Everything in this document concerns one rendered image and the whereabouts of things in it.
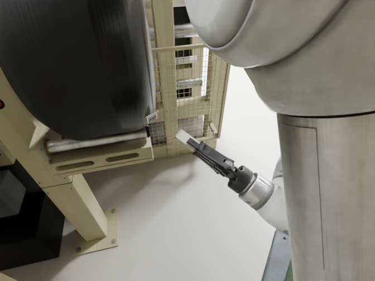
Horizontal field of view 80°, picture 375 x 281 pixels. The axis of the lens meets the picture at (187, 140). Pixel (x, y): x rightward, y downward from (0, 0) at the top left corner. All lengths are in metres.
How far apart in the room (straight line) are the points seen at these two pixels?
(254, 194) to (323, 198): 0.41
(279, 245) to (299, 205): 0.68
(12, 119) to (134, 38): 0.54
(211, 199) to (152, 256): 0.55
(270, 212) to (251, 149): 1.44
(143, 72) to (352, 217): 0.46
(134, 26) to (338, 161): 0.44
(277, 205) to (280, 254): 0.30
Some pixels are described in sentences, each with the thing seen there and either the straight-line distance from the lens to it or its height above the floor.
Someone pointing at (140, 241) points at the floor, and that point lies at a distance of 1.59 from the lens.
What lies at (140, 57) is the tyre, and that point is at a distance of 0.53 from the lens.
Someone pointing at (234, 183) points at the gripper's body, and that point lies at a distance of 0.62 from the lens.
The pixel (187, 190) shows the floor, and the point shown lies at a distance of 1.72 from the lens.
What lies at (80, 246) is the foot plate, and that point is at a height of 0.01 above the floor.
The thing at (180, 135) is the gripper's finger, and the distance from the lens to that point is 0.63.
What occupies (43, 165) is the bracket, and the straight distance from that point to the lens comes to 0.88.
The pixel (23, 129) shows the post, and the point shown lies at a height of 0.95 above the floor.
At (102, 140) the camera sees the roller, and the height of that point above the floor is 0.91.
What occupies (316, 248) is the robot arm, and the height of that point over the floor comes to 1.24.
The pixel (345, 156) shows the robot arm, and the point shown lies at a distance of 0.21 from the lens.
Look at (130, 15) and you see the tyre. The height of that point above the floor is 1.32.
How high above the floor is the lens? 1.46
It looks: 45 degrees down
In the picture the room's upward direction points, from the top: straight up
